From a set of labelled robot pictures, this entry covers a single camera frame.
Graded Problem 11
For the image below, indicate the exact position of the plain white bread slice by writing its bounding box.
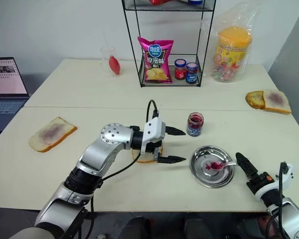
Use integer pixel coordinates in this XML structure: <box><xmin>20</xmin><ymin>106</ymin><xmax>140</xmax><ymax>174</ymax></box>
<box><xmin>131</xmin><ymin>142</ymin><xmax>165</xmax><ymax>164</ymax></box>

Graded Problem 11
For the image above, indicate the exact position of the metal spoon with jam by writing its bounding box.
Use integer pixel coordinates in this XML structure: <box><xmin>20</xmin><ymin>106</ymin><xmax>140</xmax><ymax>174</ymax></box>
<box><xmin>210</xmin><ymin>160</ymin><xmax>239</xmax><ymax>171</ymax></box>

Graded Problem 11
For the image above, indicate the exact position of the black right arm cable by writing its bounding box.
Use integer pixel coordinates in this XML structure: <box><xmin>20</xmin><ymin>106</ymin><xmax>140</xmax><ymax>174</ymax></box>
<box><xmin>266</xmin><ymin>161</ymin><xmax>289</xmax><ymax>239</ymax></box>

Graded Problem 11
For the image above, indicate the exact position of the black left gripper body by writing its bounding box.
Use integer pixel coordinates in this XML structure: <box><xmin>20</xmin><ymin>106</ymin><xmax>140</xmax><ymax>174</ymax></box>
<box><xmin>142</xmin><ymin>139</ymin><xmax>164</xmax><ymax>160</ymax></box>

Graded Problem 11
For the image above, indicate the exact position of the candy jar in plastic bag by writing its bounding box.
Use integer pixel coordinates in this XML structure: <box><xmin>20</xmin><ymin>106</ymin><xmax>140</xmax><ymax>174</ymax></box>
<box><xmin>201</xmin><ymin>5</ymin><xmax>260</xmax><ymax>83</ymax></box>

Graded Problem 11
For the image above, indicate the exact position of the red snack packet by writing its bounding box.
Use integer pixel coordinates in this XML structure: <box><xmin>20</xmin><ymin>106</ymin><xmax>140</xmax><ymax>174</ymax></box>
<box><xmin>149</xmin><ymin>0</ymin><xmax>175</xmax><ymax>6</ymax></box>

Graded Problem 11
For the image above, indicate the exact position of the black wire shelf rack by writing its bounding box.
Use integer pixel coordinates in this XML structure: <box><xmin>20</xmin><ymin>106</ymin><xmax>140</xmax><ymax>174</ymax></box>
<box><xmin>121</xmin><ymin>0</ymin><xmax>216</xmax><ymax>89</ymax></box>

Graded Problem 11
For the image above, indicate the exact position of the open glass jam jar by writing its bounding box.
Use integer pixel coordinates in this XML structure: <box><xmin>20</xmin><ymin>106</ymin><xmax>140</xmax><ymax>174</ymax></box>
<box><xmin>186</xmin><ymin>112</ymin><xmax>205</xmax><ymax>137</ymax></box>

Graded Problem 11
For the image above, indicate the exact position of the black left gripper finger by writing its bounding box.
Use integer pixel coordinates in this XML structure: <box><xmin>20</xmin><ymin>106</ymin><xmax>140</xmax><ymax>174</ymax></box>
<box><xmin>156</xmin><ymin>155</ymin><xmax>187</xmax><ymax>165</ymax></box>
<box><xmin>165</xmin><ymin>125</ymin><xmax>187</xmax><ymax>136</ymax></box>

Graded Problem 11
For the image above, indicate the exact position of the candy jar with orange lid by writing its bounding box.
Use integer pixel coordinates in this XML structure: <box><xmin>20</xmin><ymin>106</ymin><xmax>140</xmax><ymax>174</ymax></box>
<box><xmin>212</xmin><ymin>26</ymin><xmax>253</xmax><ymax>83</ymax></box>

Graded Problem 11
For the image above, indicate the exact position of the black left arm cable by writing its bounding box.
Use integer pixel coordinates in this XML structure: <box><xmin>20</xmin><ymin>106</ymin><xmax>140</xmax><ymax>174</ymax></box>
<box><xmin>88</xmin><ymin>99</ymin><xmax>161</xmax><ymax>239</ymax></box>

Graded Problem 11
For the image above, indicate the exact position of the toasted yellow bread slice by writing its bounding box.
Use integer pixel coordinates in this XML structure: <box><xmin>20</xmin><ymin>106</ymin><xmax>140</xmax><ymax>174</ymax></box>
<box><xmin>245</xmin><ymin>91</ymin><xmax>267</xmax><ymax>110</ymax></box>

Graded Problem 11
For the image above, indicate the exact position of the red jam jar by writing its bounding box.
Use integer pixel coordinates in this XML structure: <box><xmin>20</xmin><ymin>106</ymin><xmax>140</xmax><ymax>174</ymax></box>
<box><xmin>174</xmin><ymin>58</ymin><xmax>186</xmax><ymax>81</ymax></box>

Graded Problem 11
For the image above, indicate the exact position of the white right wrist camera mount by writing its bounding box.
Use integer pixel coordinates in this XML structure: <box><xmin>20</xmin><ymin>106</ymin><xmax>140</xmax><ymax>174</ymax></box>
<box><xmin>254</xmin><ymin>163</ymin><xmax>295</xmax><ymax>201</ymax></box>

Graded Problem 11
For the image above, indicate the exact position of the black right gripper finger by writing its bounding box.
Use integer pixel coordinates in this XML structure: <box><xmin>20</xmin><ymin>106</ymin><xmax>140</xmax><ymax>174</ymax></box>
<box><xmin>235</xmin><ymin>152</ymin><xmax>254</xmax><ymax>178</ymax></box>
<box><xmin>239</xmin><ymin>152</ymin><xmax>259</xmax><ymax>178</ymax></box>

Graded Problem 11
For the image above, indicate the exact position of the round metal plate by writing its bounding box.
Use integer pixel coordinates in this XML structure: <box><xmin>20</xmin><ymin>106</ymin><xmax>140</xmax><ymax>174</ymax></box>
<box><xmin>190</xmin><ymin>146</ymin><xmax>236</xmax><ymax>189</ymax></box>

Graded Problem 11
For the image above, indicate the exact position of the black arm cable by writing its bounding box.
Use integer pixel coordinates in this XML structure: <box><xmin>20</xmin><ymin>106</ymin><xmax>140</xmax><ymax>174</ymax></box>
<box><xmin>88</xmin><ymin>99</ymin><xmax>161</xmax><ymax>239</ymax></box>
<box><xmin>266</xmin><ymin>161</ymin><xmax>289</xmax><ymax>239</ymax></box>

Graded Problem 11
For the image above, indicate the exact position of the jam-smeared bread slice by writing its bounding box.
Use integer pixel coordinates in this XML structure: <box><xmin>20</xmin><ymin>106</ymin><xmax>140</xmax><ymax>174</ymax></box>
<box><xmin>262</xmin><ymin>89</ymin><xmax>293</xmax><ymax>115</ymax></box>
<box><xmin>28</xmin><ymin>116</ymin><xmax>78</xmax><ymax>153</ymax></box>

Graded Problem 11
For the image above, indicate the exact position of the pink potato chips bag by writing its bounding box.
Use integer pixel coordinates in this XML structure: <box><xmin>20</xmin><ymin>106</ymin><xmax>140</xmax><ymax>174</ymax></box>
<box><xmin>137</xmin><ymin>36</ymin><xmax>174</xmax><ymax>84</ymax></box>

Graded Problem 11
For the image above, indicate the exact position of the blue jam jar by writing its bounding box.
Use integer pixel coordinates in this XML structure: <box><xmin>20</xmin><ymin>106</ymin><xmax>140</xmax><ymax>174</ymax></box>
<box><xmin>185</xmin><ymin>62</ymin><xmax>198</xmax><ymax>84</ymax></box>

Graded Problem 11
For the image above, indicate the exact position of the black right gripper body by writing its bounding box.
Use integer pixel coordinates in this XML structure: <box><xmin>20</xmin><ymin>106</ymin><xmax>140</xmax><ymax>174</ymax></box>
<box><xmin>246</xmin><ymin>172</ymin><xmax>274</xmax><ymax>194</ymax></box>

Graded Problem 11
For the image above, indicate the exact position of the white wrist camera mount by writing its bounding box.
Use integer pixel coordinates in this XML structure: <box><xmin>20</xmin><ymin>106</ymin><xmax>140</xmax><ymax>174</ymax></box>
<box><xmin>140</xmin><ymin>117</ymin><xmax>167</xmax><ymax>154</ymax></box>
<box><xmin>254</xmin><ymin>163</ymin><xmax>295</xmax><ymax>201</ymax></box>

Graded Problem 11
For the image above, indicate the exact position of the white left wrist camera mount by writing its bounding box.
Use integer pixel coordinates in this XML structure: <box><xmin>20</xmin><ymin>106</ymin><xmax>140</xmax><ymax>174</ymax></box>
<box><xmin>140</xmin><ymin>117</ymin><xmax>167</xmax><ymax>154</ymax></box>

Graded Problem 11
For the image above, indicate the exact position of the open laptop computer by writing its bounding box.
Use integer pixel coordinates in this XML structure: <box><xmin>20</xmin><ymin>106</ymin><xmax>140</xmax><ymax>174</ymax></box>
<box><xmin>0</xmin><ymin>57</ymin><xmax>31</xmax><ymax>131</ymax></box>

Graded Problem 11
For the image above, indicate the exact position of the clear glass cup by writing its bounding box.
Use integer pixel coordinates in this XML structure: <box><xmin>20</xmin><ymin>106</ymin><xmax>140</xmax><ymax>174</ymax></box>
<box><xmin>100</xmin><ymin>45</ymin><xmax>123</xmax><ymax>77</ymax></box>

